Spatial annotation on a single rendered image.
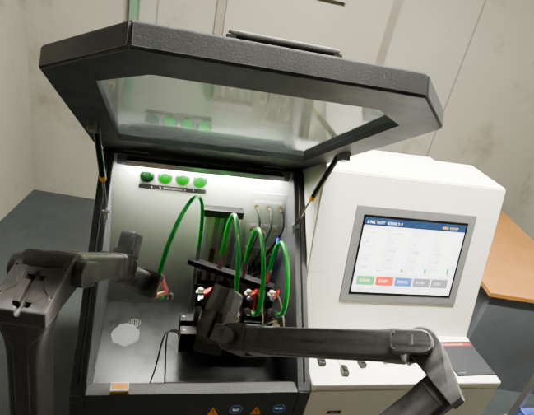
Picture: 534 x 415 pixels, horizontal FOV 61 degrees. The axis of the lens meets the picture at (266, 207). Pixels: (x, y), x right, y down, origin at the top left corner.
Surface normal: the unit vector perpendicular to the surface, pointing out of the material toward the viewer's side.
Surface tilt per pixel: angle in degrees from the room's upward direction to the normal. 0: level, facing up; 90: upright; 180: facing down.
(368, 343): 53
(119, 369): 0
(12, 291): 16
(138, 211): 90
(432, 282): 76
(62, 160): 90
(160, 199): 90
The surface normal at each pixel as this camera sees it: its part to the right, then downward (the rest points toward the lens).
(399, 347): -0.42, -0.44
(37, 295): 0.14, -0.73
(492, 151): 0.01, 0.46
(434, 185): 0.22, 0.25
